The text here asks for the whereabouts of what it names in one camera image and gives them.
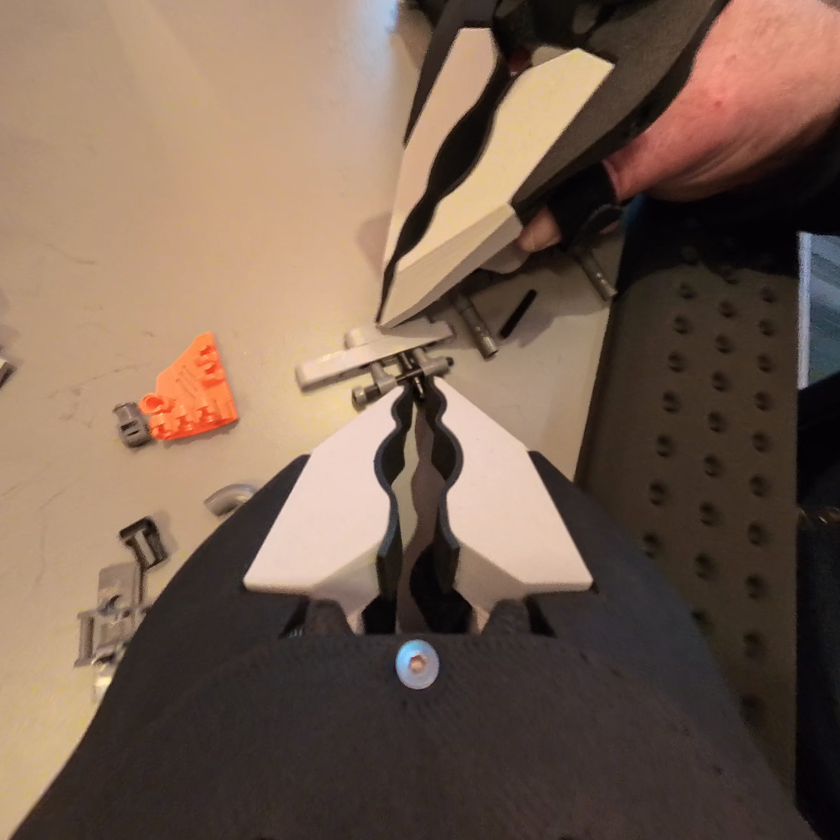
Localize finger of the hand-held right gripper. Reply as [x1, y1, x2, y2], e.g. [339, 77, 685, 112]
[378, 49, 616, 330]
[377, 26, 511, 324]

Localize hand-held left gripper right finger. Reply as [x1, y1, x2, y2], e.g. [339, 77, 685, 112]
[423, 381, 595, 632]

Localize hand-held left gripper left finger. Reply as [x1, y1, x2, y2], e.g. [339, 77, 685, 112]
[243, 387, 412, 635]

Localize grey axle connector piece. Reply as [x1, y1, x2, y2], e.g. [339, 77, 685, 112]
[352, 348, 455, 414]

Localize grey holed liftarm beam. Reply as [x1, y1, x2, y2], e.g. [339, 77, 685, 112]
[294, 324, 455, 394]

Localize grey elbow tube piece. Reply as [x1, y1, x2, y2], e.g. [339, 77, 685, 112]
[203, 483, 259, 518]

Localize person's right hand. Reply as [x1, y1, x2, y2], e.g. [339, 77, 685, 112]
[515, 0, 840, 255]

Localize small grey pin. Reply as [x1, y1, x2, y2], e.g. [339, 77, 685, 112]
[576, 245, 620, 303]

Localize small black axle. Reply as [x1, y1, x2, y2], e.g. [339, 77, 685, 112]
[498, 289, 539, 340]

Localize black perforated panel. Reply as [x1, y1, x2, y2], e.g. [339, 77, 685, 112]
[575, 223, 803, 788]

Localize orange wedge plate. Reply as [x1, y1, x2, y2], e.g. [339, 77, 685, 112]
[138, 331, 240, 442]

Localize dark grey pin connector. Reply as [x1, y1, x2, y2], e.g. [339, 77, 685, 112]
[112, 401, 156, 449]

